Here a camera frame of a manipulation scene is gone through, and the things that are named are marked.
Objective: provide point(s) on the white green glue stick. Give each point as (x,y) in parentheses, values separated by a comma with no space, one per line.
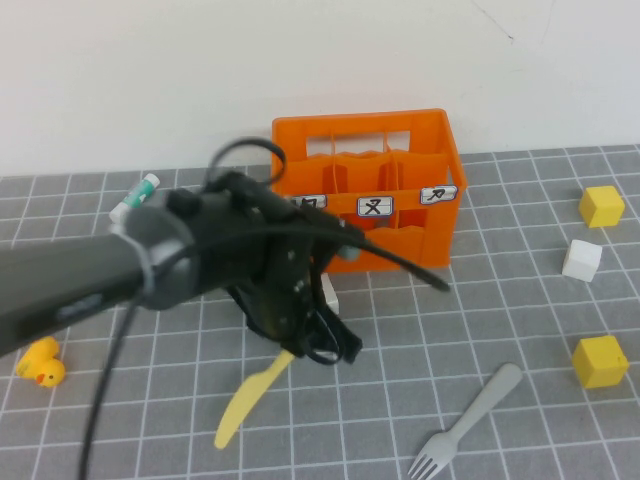
(142,192)

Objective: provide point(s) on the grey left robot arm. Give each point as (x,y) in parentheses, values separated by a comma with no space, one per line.
(75,275)

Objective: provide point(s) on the orange plastic cutlery holder crate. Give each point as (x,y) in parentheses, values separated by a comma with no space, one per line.
(415,150)

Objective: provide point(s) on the yellow cube block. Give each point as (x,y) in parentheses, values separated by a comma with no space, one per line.
(600,365)
(602,207)

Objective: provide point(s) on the grey plastic fork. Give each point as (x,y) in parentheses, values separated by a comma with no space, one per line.
(480,405)

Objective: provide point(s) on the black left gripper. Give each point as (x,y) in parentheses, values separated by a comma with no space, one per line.
(270,260)

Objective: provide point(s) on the white cube block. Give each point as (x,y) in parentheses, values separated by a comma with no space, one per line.
(580,262)

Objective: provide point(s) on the white power adapter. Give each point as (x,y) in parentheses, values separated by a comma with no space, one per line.
(331,297)

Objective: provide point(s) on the yellow rubber duck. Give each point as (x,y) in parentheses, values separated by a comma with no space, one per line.
(42,362)

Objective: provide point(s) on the yellow plastic knife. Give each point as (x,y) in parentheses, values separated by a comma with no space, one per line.
(245,400)

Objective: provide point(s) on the grey grid pattern mat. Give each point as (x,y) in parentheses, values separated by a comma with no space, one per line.
(450,350)

